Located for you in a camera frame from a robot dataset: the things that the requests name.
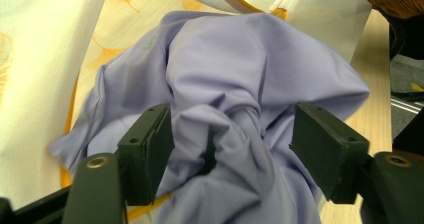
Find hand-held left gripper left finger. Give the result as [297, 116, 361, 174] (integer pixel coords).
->
[116, 103, 176, 207]

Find purple shirt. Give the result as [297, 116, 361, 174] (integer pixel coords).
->
[49, 10, 371, 224]

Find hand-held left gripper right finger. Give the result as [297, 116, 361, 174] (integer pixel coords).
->
[289, 101, 371, 205]

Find white leaf print laundry bag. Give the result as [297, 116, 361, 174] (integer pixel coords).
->
[0, 0, 374, 224]

